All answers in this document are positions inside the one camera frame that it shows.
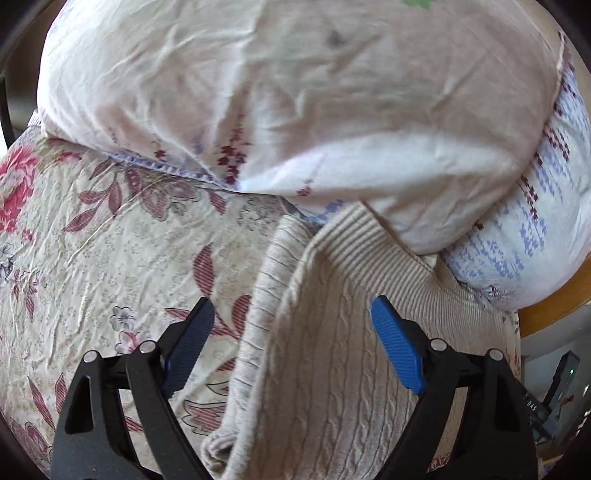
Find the pink floral pillow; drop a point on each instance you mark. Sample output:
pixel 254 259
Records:
pixel 277 101

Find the wooden bed frame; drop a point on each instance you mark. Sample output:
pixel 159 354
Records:
pixel 554 311

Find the pink pillow lavender tree print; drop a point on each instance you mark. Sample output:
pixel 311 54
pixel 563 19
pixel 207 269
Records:
pixel 521 249

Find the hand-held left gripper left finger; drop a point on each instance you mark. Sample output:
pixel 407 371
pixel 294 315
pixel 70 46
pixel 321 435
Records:
pixel 189 346

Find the floral bedspread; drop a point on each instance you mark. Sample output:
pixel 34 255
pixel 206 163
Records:
pixel 115 254

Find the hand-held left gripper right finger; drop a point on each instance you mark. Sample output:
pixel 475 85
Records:
pixel 399 348

